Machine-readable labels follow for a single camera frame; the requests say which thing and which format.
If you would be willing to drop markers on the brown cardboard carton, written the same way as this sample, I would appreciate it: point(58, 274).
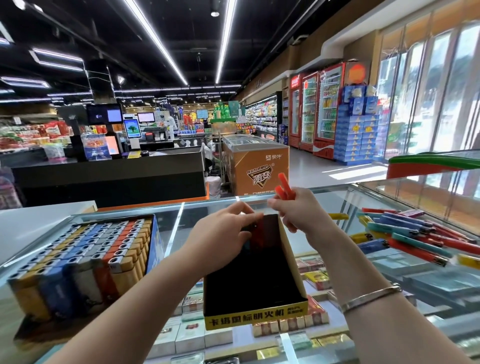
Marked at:
point(259, 169)

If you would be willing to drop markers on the row of yellow lighters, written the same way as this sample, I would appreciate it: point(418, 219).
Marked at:
point(30, 292)

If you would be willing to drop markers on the long ceiling light strip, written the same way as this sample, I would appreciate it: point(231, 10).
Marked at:
point(226, 41)
point(156, 41)

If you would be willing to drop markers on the red drink fridge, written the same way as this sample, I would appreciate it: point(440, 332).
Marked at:
point(295, 112)
point(309, 112)
point(328, 112)

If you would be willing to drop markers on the open refrigerated chiller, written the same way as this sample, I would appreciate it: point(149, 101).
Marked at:
point(264, 116)

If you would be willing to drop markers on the row of red brown lighters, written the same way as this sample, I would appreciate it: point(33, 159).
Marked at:
point(105, 277)

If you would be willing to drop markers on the row of blue lighters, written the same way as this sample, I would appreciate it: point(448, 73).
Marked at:
point(60, 289)

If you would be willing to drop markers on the person's right hand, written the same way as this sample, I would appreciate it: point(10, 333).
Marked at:
point(307, 214)

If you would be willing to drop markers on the row of grey white lighters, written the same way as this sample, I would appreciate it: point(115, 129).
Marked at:
point(86, 281)

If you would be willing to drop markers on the black checkout monitor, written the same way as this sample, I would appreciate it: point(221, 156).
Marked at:
point(104, 114)

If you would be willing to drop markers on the orange round sign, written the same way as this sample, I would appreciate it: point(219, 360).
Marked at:
point(356, 73)

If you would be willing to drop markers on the person's right forearm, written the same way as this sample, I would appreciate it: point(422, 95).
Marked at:
point(397, 315)

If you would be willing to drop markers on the row of tan lighters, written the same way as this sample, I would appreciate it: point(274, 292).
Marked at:
point(126, 274)

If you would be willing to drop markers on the red plain lighter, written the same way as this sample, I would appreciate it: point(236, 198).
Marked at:
point(257, 232)
point(285, 182)
point(279, 193)

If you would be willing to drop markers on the pile of blue yellow lighters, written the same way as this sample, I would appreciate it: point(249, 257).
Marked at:
point(412, 236)

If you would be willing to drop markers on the glass entrance doors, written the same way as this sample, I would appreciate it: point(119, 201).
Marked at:
point(435, 97)

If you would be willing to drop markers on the black checkout counter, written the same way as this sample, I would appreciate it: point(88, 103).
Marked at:
point(112, 180)

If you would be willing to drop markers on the red green container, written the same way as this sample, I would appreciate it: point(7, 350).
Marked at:
point(435, 165)

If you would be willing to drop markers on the hanging plastic bags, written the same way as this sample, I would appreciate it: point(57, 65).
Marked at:
point(9, 191)

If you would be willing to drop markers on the stack of blue cartons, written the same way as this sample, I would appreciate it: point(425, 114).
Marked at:
point(358, 126)

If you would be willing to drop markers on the small checkout screen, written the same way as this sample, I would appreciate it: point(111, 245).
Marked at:
point(131, 127)

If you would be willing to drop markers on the rectangular ceiling light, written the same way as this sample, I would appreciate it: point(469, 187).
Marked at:
point(26, 82)
point(56, 54)

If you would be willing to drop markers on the person's left forearm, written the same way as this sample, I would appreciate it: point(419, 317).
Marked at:
point(127, 322)

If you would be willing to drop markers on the black yellow display box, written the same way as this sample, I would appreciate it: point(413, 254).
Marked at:
point(255, 285)

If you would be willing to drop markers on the blue poster screen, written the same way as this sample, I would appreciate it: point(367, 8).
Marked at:
point(95, 147)

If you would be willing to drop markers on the row of cigarette packs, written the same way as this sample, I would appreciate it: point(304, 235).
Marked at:
point(187, 334)

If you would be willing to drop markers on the person's left hand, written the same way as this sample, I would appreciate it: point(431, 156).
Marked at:
point(221, 240)

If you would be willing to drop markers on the blue yellow lighter display box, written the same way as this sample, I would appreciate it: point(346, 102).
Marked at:
point(30, 315)

